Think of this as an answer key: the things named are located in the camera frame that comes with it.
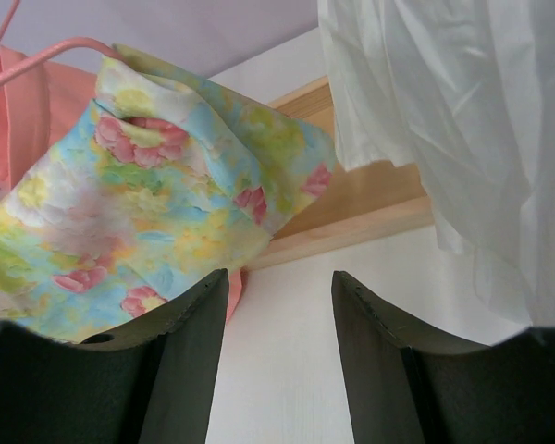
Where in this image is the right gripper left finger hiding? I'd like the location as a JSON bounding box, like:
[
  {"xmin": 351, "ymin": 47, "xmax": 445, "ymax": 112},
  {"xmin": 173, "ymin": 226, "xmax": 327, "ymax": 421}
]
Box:
[{"xmin": 0, "ymin": 270, "xmax": 228, "ymax": 443}]

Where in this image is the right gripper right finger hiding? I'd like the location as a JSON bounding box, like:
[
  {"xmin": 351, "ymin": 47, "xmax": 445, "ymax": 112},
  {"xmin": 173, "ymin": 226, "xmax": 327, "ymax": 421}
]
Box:
[{"xmin": 331, "ymin": 271, "xmax": 555, "ymax": 443}]

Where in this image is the floral pastel skirt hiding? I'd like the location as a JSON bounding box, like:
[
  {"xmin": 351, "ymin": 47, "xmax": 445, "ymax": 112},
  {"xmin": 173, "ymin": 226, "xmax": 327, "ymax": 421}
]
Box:
[{"xmin": 0, "ymin": 45, "xmax": 337, "ymax": 342}]

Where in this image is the pink wire hanger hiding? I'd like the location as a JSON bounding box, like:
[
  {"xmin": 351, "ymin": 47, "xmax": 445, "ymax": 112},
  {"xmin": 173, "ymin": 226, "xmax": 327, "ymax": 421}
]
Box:
[{"xmin": 0, "ymin": 37, "xmax": 123, "ymax": 88}]

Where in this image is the wooden clothes rack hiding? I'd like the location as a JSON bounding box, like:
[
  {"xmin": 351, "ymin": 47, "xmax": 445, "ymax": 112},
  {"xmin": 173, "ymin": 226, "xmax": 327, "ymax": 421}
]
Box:
[{"xmin": 247, "ymin": 76, "xmax": 431, "ymax": 272}]

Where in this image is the white ruffled garment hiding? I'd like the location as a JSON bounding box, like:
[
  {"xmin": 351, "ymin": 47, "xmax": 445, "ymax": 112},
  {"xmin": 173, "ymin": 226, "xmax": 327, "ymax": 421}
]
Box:
[{"xmin": 318, "ymin": 1, "xmax": 555, "ymax": 327}]

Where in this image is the salmon pink dress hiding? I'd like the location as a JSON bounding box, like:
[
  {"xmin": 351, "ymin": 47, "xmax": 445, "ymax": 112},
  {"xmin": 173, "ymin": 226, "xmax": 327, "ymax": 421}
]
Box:
[{"xmin": 0, "ymin": 45, "xmax": 246, "ymax": 325}]

